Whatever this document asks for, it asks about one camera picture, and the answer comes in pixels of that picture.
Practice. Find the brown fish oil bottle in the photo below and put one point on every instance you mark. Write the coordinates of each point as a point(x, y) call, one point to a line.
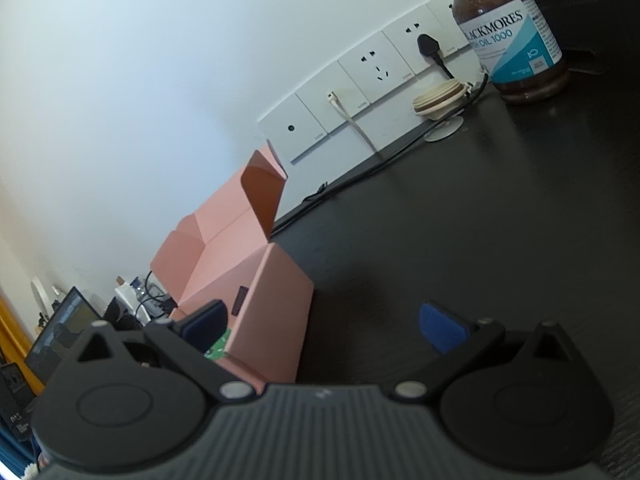
point(515, 46)

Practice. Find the black power plug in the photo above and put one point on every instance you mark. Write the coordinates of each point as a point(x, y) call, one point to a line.
point(429, 48)

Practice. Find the pink cardboard box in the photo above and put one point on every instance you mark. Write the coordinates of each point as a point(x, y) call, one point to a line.
point(222, 251)

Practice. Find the white wall socket panel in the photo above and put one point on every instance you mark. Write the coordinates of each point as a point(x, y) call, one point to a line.
point(371, 85)

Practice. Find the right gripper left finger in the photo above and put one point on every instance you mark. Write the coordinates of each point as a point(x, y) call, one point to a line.
point(182, 346)

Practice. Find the black laptop monitor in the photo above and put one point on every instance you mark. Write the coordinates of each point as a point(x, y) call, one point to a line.
point(70, 319)

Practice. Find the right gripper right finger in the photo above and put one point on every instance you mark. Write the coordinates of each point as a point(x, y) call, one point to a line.
point(462, 346)

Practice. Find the beige coiled cable reel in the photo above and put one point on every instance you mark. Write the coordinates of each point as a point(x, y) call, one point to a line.
point(439, 101)

